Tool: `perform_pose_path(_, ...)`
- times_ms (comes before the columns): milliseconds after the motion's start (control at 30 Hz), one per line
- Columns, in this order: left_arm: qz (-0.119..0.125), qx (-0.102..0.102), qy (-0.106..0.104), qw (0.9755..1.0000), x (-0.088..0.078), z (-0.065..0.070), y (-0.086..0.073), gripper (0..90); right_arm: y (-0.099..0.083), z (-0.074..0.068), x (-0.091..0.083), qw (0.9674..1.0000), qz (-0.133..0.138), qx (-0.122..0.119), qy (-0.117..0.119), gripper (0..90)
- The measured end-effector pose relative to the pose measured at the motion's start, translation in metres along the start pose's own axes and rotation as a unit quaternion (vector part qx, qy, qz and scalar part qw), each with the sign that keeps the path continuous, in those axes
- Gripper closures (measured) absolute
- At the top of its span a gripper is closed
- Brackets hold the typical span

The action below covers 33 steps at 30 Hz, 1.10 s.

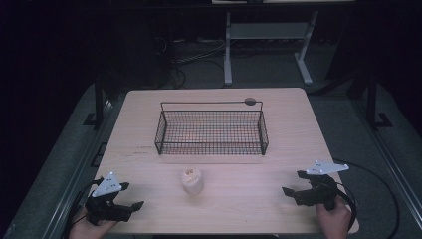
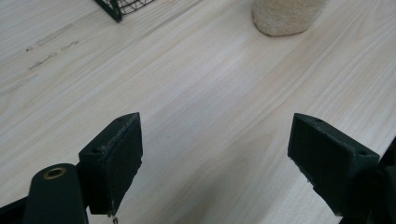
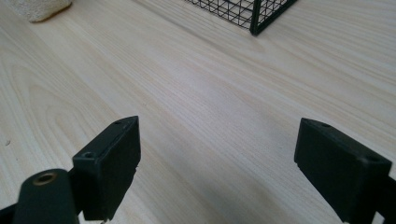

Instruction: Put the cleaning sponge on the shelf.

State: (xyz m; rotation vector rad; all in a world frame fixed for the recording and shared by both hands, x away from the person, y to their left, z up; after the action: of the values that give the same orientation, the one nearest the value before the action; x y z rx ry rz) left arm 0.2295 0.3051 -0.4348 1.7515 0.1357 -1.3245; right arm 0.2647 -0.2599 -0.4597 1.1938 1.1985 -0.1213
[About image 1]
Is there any black wire basket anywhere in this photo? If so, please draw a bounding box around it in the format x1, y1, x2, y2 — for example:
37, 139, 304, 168
153, 97, 270, 156

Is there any white metal stand frame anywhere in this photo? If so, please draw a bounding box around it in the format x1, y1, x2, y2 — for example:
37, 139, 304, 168
223, 10, 320, 87

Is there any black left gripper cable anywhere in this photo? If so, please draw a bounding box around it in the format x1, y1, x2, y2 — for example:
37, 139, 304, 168
61, 180, 101, 239

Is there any bundle of floor cables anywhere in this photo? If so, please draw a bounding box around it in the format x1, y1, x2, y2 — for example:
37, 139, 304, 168
150, 35, 230, 90

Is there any aluminium frame rail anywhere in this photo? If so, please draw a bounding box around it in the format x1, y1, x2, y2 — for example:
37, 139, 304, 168
352, 98, 422, 230
41, 99, 115, 239

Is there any person's left hand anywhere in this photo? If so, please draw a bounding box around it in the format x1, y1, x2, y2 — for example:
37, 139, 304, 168
68, 207, 117, 239

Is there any thick black gripper cable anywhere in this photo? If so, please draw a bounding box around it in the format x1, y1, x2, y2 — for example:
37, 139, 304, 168
333, 181, 358, 232

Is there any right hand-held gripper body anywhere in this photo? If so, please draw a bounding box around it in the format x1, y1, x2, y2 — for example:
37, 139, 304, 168
293, 159, 350, 212

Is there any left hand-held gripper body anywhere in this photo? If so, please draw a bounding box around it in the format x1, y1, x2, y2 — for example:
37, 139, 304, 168
84, 171, 133, 227

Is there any thin black cable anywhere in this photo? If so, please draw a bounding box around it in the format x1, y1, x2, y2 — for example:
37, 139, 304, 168
332, 158, 401, 239

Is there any black metal stand post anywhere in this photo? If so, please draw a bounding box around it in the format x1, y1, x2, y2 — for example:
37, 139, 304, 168
82, 71, 107, 129
364, 71, 394, 131

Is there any person's right hand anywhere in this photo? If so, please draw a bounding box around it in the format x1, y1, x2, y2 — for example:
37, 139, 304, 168
315, 196, 353, 239

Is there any translucent plastic cup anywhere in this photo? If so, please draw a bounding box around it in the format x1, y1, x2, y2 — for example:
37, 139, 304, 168
181, 166, 205, 196

